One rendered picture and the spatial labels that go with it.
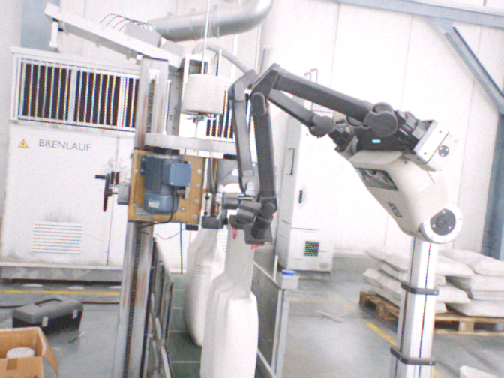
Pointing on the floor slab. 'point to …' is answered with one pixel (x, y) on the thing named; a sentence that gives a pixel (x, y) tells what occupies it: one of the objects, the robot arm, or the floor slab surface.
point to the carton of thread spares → (31, 334)
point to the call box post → (282, 332)
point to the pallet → (460, 323)
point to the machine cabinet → (82, 167)
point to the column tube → (136, 232)
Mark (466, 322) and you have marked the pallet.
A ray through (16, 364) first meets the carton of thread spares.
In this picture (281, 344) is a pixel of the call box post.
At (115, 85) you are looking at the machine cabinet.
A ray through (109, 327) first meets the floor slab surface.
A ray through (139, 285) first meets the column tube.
